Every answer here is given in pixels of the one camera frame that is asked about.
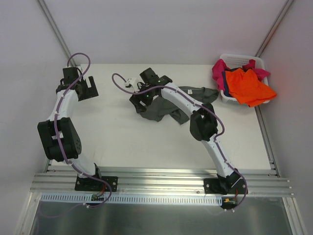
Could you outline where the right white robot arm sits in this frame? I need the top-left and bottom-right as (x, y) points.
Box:
(125, 68), (246, 195)

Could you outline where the orange t-shirt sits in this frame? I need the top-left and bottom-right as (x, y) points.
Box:
(225, 68), (277, 107)

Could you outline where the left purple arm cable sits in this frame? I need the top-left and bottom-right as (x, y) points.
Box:
(54, 52), (113, 209)

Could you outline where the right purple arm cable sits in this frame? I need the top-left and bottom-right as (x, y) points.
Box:
(112, 72), (248, 212)

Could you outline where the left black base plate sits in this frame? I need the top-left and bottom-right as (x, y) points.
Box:
(74, 176), (118, 192)

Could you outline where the small circuit board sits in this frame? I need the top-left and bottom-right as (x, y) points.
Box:
(91, 194), (104, 201)
(223, 197), (238, 205)

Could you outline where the magenta t-shirt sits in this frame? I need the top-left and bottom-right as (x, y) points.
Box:
(212, 59), (270, 91)

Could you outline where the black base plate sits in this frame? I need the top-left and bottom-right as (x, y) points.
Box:
(203, 178), (247, 195)
(74, 176), (118, 192)

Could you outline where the navy blue t-shirt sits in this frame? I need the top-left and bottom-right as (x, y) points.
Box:
(222, 71), (232, 97)

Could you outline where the aluminium mounting rail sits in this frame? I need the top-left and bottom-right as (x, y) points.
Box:
(30, 165), (295, 197)

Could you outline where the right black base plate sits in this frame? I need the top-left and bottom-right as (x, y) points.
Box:
(203, 178), (247, 195)

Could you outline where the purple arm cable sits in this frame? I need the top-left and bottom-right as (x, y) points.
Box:
(54, 52), (113, 209)
(112, 72), (248, 212)

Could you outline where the white plastic laundry basket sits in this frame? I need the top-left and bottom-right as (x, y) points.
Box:
(220, 54), (275, 107)

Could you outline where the right small circuit board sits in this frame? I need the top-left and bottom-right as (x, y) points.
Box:
(223, 197), (238, 205)

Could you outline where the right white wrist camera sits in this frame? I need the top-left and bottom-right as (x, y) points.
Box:
(124, 77), (140, 91)

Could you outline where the dark grey t-shirt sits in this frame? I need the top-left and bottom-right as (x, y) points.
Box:
(139, 86), (219, 125)

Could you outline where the left small circuit board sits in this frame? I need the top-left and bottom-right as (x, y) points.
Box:
(91, 194), (104, 201)

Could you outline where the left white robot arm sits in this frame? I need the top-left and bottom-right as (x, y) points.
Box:
(37, 67), (103, 190)

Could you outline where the white slotted cable duct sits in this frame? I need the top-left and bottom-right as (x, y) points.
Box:
(41, 193), (222, 206)

